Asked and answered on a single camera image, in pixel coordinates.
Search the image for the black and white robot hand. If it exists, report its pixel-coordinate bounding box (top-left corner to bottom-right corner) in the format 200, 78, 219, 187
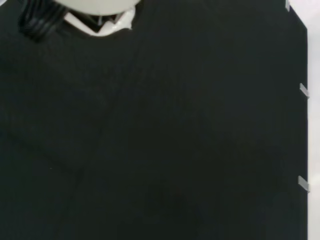
17, 0, 141, 42

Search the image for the black bench cloth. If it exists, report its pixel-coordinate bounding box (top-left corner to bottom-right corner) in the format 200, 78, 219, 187
0, 0, 309, 240

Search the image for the grey tape piece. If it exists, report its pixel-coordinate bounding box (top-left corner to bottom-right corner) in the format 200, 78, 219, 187
297, 175, 310, 193
299, 83, 310, 99

